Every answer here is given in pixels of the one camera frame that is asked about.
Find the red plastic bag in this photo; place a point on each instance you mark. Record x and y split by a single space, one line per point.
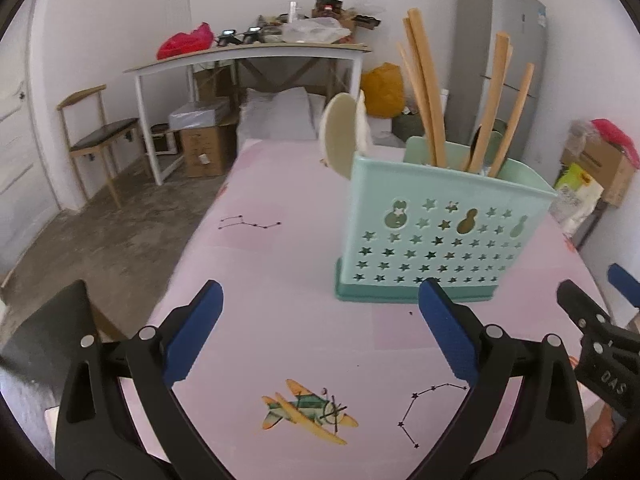
612 132
185 42

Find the person's right hand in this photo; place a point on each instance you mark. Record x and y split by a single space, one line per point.
607 435

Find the black metal-edged case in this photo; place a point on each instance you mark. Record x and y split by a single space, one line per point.
165 142

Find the plastic wrapped grey box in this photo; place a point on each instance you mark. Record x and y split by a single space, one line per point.
197 112

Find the white sack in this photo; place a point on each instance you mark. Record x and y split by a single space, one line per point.
275 115

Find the clear plastic bag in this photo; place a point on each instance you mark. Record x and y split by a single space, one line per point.
315 30

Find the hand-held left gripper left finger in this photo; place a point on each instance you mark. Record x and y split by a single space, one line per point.
192 330

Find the small black device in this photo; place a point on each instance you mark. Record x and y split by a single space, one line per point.
227 37
252 34

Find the green plastic utensil holder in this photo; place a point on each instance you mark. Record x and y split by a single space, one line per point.
375 180

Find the dark green bag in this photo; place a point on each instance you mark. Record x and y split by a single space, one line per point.
407 127

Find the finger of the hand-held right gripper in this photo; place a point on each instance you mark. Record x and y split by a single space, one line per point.
622 282
580 305

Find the silver refrigerator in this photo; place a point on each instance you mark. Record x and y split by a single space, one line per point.
480 20

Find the bundle of wooden chopsticks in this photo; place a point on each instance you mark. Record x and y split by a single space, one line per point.
430 90

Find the dark brown box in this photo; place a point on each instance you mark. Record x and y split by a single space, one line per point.
329 6

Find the orange plastic bag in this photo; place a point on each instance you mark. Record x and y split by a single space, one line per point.
382 90

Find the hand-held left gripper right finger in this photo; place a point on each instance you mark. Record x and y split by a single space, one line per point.
447 330

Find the cardboard box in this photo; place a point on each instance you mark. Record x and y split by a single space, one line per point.
212 85
207 152
605 165

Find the pink printed tablecloth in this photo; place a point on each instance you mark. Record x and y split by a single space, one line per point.
280 270

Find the white desk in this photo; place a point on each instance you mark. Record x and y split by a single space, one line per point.
250 52

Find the yellow and white bag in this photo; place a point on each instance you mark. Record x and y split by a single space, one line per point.
575 200

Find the white door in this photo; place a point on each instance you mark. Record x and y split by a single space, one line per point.
20 160

